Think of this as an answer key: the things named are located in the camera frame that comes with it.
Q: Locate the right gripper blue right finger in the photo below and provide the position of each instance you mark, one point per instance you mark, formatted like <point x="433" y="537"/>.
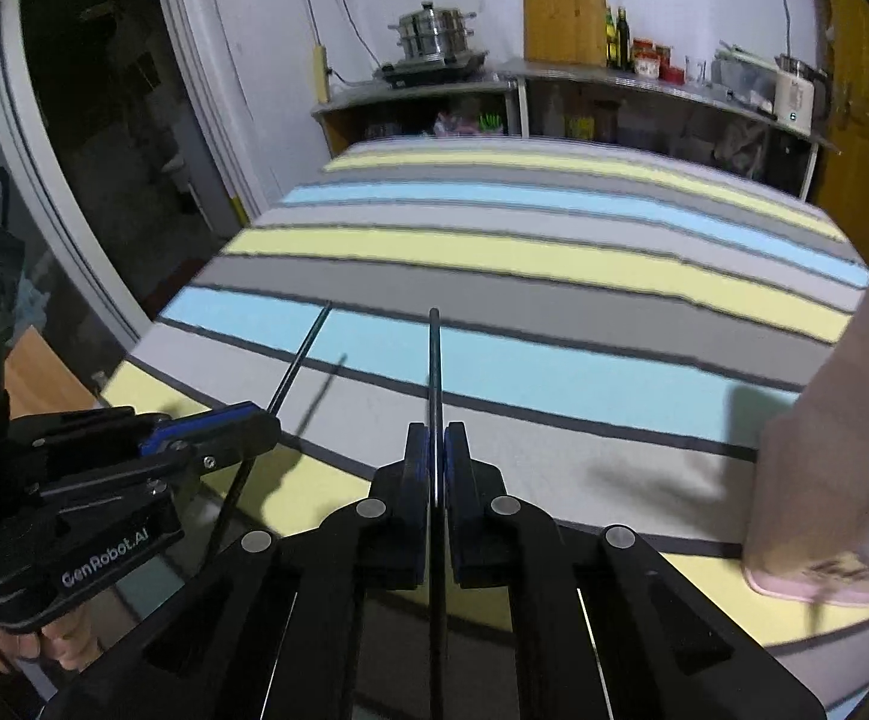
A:
<point x="476" y="548"/>

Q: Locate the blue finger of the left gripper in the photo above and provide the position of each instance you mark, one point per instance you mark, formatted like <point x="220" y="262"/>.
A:
<point x="227" y="446"/>
<point x="193" y="426"/>

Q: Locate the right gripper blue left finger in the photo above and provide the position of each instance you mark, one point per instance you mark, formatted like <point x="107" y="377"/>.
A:
<point x="398" y="536"/>

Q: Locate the grey chopstick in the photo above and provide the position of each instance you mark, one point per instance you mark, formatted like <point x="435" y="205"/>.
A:
<point x="244" y="472"/>

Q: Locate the black chopstick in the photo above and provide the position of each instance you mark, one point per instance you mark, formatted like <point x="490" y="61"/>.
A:
<point x="437" y="523"/>

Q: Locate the steel kitchen counter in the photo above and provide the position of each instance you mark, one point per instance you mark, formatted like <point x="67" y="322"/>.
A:
<point x="701" y="124"/>

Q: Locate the person's left hand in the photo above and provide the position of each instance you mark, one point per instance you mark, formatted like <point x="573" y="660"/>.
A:
<point x="69" y="641"/>

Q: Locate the striped tablecloth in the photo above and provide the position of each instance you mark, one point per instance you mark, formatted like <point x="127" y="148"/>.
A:
<point x="617" y="330"/>

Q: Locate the pink plastic utensil basket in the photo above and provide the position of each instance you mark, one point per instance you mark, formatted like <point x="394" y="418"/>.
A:
<point x="808" y="536"/>

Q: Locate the low side shelf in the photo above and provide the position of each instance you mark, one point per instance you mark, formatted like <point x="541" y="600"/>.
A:
<point x="482" y="107"/>

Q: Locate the induction cooker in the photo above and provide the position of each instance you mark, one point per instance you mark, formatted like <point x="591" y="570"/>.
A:
<point x="432" y="70"/>

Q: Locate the steel steamer pot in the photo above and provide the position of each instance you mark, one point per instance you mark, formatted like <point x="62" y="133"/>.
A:
<point x="433" y="33"/>

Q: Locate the red lidded jars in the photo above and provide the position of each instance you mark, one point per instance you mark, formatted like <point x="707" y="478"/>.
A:
<point x="652" y="61"/>

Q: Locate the dark sauce bottles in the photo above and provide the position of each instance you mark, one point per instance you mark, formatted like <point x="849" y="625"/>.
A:
<point x="618" y="54"/>

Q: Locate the clear storage box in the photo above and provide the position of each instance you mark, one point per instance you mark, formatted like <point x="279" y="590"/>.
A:
<point x="748" y="79"/>

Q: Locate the wooden cutting board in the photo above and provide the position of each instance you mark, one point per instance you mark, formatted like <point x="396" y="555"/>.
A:
<point x="568" y="32"/>

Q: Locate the white electric kettle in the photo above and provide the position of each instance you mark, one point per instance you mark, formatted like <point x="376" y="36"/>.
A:
<point x="801" y="94"/>

